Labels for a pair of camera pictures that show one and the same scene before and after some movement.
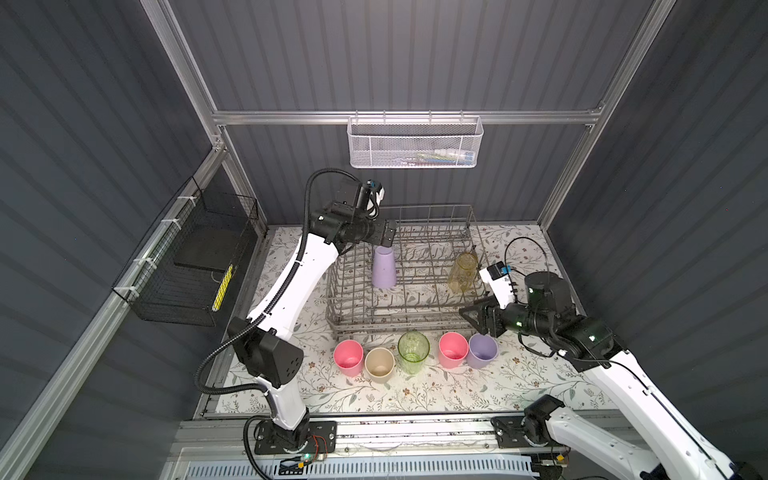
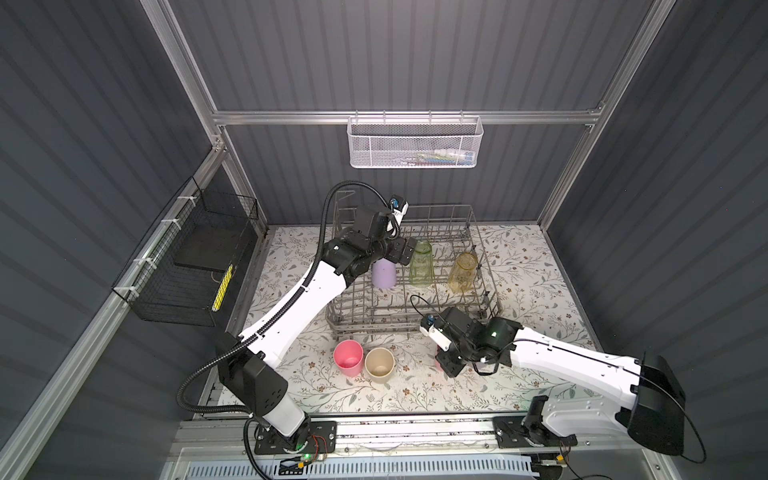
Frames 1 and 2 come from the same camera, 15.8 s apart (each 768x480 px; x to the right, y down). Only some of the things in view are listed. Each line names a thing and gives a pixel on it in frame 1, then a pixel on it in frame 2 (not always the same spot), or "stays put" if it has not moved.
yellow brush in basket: (222, 288) stays put
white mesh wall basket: (414, 142) stays put
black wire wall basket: (184, 274) stays put
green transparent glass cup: (413, 348) to (422, 265)
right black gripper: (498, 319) to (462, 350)
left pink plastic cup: (349, 355) stays put
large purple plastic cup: (384, 268) stays put
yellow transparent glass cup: (463, 273) stays put
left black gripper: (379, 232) to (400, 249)
